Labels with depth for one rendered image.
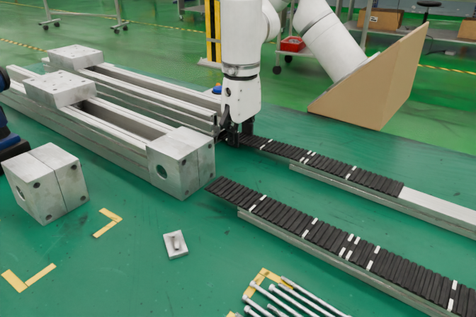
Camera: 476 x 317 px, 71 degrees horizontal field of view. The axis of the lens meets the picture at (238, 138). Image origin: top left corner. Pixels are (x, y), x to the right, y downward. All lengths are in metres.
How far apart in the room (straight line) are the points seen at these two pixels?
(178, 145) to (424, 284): 0.45
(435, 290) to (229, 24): 0.55
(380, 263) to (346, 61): 0.65
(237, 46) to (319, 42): 0.41
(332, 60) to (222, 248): 0.68
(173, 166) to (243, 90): 0.23
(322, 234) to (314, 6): 0.71
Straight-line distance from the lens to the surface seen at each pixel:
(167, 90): 0.98
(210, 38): 4.08
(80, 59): 1.22
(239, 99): 0.72
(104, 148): 0.81
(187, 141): 0.66
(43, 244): 0.65
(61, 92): 0.92
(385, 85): 0.92
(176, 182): 0.64
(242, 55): 0.69
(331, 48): 1.05
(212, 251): 0.56
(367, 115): 0.96
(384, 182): 0.70
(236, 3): 0.68
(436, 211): 0.68
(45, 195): 0.66
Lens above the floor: 1.20
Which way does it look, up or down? 29 degrees down
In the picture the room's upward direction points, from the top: straight up
